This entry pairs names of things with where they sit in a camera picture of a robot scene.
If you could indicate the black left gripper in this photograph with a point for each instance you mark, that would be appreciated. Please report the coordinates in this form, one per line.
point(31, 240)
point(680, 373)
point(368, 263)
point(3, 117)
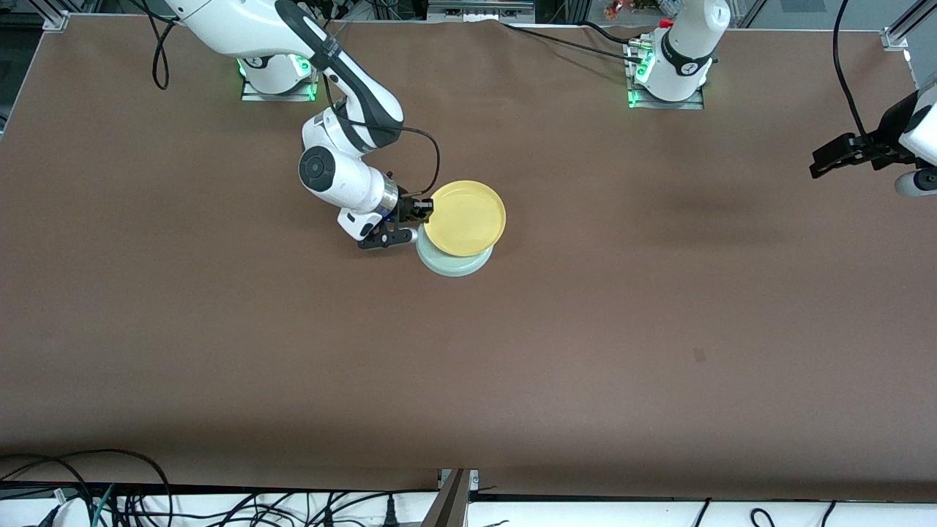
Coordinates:
point(883, 138)

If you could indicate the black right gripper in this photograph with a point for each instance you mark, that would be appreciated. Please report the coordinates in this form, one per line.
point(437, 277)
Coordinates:
point(405, 209)

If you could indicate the yellow round plate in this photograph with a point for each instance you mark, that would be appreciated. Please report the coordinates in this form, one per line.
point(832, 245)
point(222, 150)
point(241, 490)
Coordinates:
point(468, 216)

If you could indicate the pale green round plate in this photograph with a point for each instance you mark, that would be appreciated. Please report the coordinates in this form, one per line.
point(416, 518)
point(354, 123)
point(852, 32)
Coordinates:
point(454, 268)

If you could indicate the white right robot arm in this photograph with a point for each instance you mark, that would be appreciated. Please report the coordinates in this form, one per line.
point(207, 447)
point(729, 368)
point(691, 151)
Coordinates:
point(344, 183)

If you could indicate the small orange object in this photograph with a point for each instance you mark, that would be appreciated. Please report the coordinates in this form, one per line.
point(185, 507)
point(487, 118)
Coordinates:
point(616, 9)

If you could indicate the black power plug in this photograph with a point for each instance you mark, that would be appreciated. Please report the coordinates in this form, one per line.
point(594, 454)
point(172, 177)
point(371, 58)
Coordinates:
point(391, 512)

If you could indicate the white lower shelf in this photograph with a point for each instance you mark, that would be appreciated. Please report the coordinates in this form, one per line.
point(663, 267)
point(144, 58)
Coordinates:
point(585, 516)

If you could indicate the aluminium corner bracket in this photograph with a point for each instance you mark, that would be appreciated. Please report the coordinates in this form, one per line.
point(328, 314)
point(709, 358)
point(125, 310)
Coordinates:
point(894, 38)
point(57, 22)

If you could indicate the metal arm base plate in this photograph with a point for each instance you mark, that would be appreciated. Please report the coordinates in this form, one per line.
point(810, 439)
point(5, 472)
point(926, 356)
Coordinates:
point(695, 105)
point(252, 94)

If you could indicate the aluminium frame profile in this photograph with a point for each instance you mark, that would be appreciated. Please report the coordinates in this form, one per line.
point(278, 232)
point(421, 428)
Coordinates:
point(479, 9)

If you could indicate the metal table edge bracket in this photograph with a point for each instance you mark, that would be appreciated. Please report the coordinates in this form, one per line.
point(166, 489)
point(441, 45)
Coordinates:
point(454, 498)

